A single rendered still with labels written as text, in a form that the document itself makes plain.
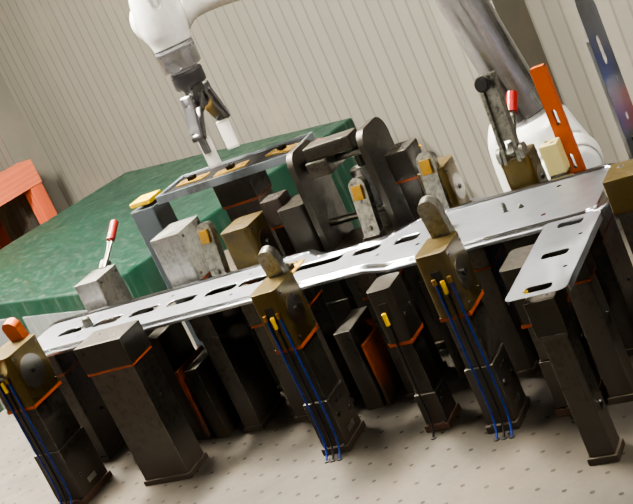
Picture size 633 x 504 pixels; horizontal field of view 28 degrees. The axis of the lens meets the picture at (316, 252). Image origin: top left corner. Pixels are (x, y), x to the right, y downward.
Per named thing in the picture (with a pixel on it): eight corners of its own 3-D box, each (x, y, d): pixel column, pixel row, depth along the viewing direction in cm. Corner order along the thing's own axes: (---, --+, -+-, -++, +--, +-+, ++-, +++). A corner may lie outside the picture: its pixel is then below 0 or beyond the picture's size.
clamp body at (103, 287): (142, 421, 297) (72, 287, 287) (165, 395, 306) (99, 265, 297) (166, 415, 293) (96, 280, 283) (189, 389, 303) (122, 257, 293)
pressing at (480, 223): (0, 373, 273) (-3, 367, 273) (56, 325, 292) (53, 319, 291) (604, 215, 205) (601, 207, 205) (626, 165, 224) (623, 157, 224)
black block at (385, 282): (422, 444, 225) (357, 302, 217) (437, 415, 233) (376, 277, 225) (448, 439, 222) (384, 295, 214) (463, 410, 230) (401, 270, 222)
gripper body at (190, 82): (176, 70, 280) (193, 108, 283) (163, 80, 272) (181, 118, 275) (204, 58, 277) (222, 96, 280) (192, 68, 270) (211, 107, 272)
